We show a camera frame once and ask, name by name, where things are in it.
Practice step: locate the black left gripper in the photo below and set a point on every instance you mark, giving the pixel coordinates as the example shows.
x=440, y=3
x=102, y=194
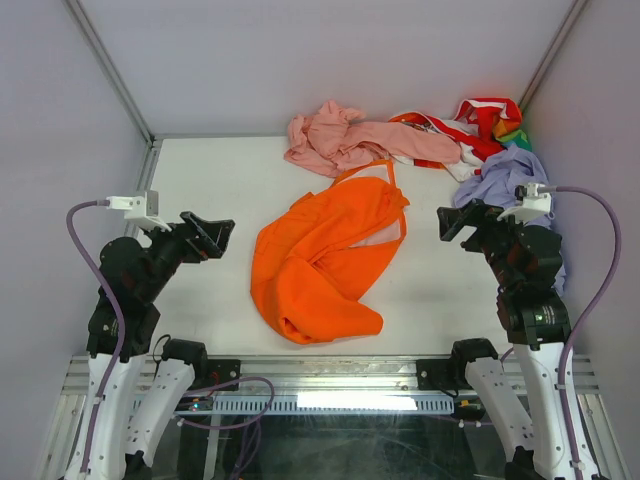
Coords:
x=198, y=246

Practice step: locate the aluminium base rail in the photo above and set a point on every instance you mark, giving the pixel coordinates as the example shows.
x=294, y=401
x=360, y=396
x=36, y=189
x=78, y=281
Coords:
x=293, y=374

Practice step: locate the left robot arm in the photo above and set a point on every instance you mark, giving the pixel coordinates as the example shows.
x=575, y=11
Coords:
x=118, y=440

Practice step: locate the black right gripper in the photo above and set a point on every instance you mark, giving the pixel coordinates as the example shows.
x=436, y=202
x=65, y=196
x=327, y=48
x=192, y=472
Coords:
x=451, y=219

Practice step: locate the lavender shirt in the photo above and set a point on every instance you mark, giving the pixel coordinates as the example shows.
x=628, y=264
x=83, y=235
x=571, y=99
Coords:
x=498, y=180

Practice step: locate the rainbow coloured cloth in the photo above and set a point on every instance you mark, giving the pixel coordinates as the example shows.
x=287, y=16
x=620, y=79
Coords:
x=508, y=131

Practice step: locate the orange zip jacket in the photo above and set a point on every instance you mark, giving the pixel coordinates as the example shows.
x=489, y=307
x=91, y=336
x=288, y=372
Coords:
x=312, y=266

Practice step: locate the slotted cable duct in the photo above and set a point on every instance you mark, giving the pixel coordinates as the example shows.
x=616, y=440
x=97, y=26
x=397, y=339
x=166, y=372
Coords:
x=321, y=403

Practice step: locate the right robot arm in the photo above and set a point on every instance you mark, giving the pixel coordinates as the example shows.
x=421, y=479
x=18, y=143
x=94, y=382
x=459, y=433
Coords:
x=543, y=437

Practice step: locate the pink garment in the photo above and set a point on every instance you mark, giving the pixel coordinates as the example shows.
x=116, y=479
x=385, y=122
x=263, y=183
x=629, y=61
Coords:
x=336, y=139

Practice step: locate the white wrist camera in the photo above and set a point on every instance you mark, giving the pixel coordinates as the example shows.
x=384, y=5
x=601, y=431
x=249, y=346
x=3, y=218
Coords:
x=534, y=201
x=142, y=210

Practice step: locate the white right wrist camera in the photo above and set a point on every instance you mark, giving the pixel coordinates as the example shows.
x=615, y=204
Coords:
x=534, y=201

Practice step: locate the left aluminium frame post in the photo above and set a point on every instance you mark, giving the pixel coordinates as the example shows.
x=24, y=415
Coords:
x=90, y=34

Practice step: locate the aluminium frame post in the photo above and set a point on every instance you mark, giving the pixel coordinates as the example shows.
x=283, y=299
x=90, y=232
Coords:
x=90, y=34
x=565, y=29

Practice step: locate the right aluminium frame post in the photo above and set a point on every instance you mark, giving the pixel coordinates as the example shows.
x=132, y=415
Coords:
x=565, y=29

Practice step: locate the red white garment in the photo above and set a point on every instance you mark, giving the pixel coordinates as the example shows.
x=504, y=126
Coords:
x=470, y=128

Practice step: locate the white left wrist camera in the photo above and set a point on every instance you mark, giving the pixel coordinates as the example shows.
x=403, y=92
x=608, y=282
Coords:
x=142, y=210

